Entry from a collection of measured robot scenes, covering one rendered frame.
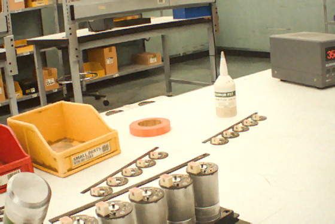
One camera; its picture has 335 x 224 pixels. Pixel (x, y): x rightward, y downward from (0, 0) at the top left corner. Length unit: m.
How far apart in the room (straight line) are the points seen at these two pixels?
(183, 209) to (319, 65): 0.56
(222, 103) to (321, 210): 0.33
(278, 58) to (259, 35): 5.20
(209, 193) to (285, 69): 0.59
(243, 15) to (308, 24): 1.10
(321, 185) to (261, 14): 5.65
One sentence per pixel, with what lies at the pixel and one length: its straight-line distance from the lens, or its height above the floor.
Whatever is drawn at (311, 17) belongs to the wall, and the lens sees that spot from 5.60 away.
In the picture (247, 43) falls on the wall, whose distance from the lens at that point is 6.27.
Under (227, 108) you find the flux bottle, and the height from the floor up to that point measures 0.76.
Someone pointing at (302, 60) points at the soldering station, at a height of 0.80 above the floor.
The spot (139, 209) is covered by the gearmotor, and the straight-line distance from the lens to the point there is 0.30.
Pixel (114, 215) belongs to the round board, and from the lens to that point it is 0.28.
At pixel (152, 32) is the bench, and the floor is 0.69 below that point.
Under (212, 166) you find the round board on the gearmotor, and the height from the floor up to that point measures 0.81.
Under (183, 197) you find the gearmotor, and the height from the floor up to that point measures 0.80.
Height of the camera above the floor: 0.94
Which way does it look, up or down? 15 degrees down
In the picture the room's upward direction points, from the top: 5 degrees counter-clockwise
